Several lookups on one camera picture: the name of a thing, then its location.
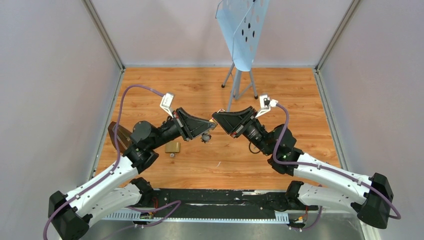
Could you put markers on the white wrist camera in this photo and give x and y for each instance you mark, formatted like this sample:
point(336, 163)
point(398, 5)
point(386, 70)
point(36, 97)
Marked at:
point(166, 103)
point(266, 103)

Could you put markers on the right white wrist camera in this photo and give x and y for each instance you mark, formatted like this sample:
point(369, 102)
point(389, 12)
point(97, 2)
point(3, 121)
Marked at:
point(266, 103)

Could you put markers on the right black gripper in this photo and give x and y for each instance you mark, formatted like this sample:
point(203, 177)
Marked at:
point(233, 123)

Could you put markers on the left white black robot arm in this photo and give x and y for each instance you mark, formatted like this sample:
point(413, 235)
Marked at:
point(119, 186)

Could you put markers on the large brass padlock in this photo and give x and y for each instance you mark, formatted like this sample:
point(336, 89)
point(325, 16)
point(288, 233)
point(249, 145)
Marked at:
point(172, 147)

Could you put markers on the aluminium frame post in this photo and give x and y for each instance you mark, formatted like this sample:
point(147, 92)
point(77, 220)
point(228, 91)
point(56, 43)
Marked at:
point(93, 13)

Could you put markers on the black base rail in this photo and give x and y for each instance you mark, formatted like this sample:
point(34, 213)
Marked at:
point(213, 202)

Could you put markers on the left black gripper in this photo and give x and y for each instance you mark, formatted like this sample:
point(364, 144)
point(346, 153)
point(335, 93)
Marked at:
point(182, 119)

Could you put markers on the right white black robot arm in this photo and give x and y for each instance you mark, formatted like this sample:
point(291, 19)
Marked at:
point(370, 198)

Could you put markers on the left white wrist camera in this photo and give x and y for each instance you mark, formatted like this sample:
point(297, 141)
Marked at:
point(166, 103)

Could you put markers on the light blue music stand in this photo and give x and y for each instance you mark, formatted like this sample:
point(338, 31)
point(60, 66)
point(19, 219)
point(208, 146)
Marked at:
point(241, 23)

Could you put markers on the white slotted cable duct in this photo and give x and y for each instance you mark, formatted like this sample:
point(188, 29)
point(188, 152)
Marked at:
point(274, 217)

